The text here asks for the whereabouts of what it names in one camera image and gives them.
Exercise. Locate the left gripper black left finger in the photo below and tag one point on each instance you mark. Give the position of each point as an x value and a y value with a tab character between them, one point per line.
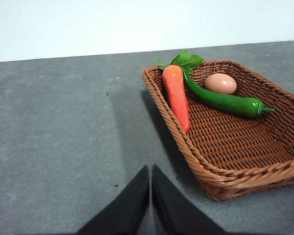
127	210

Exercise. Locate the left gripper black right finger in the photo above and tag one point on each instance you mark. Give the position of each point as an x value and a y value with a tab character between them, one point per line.
174	213

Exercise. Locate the brown wicker basket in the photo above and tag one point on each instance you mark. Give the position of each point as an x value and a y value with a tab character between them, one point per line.
235	151

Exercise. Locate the orange carrot with green leaves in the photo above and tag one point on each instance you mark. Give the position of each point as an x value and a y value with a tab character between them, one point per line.
176	95

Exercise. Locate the green chili pepper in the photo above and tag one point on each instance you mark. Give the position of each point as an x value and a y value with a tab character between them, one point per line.
225	102

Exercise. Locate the brown egg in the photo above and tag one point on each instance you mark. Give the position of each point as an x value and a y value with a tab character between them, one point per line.
220	83

